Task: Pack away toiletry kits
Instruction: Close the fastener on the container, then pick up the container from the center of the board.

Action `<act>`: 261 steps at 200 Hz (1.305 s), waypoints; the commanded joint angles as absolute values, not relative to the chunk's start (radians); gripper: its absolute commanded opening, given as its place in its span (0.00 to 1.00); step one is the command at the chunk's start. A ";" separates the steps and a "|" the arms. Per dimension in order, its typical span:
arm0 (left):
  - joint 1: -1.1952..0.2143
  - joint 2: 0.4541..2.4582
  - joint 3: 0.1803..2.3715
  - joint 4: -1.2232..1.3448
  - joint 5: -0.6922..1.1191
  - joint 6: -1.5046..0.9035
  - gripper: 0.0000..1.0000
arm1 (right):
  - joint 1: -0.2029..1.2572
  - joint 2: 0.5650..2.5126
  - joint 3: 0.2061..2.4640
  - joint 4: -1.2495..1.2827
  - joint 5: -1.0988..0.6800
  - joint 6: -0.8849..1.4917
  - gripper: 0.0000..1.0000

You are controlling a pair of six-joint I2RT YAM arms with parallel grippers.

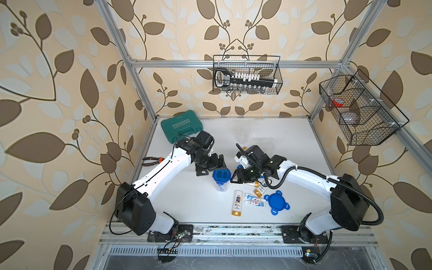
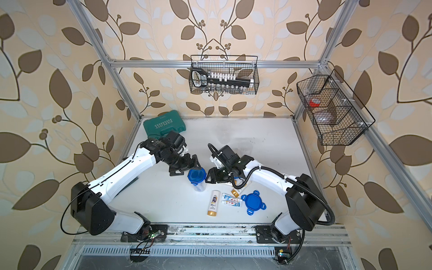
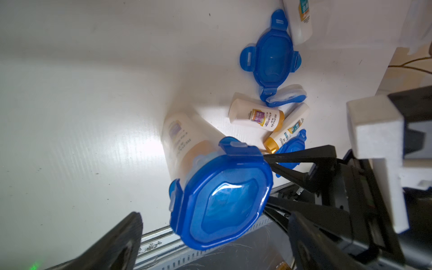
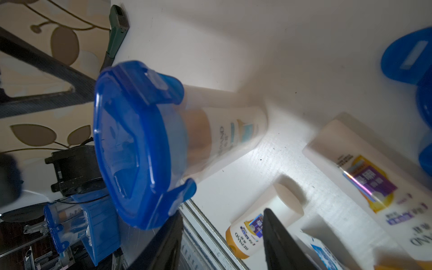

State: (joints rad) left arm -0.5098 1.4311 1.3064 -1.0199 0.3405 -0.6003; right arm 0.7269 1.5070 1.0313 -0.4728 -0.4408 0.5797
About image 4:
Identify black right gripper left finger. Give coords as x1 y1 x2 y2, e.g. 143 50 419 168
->
128 210 183 270

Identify toothpaste tube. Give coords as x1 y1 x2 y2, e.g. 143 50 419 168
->
297 231 349 270

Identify front white bottle gold cap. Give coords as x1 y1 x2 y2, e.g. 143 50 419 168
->
226 183 304 259

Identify clear plastic container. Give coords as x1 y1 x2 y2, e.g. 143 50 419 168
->
175 85 268 182

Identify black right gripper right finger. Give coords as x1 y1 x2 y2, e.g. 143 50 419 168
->
263 208 317 270

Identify blue lid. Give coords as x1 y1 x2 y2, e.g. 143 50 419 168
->
93 61 197 230
380 26 432 176

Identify white shampoo bottle gold cap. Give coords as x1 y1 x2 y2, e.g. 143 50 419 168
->
181 106 267 164

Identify white bottle purple label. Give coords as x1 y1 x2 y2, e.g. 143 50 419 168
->
303 120 432 270

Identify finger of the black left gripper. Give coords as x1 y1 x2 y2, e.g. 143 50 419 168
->
1 28 96 118

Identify white bottle angled gold cap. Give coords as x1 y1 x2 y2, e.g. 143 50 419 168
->
373 260 432 270

